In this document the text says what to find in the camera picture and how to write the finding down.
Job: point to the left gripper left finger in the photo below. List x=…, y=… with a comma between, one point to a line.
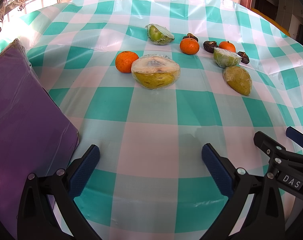
x=36, y=219

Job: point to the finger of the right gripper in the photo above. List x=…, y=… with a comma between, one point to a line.
x=295, y=135
x=285, y=166

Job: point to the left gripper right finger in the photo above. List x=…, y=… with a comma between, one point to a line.
x=265, y=218

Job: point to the small yellow pear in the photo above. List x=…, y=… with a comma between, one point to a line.
x=238, y=79

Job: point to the dark mushroom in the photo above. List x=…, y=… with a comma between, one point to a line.
x=244, y=57
x=190, y=35
x=209, y=46

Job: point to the green fruit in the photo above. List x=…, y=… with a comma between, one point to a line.
x=225, y=58
x=159, y=35

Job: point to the orange mandarin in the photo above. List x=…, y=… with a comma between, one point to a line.
x=227, y=46
x=189, y=46
x=124, y=61

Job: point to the large cut pear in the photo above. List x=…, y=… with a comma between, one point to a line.
x=155, y=71

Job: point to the purple cardboard box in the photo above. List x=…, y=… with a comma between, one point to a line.
x=35, y=136

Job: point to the yellow chair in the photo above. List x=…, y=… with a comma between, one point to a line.
x=271, y=21

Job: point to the teal checkered plastic tablecloth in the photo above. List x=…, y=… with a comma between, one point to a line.
x=150, y=182

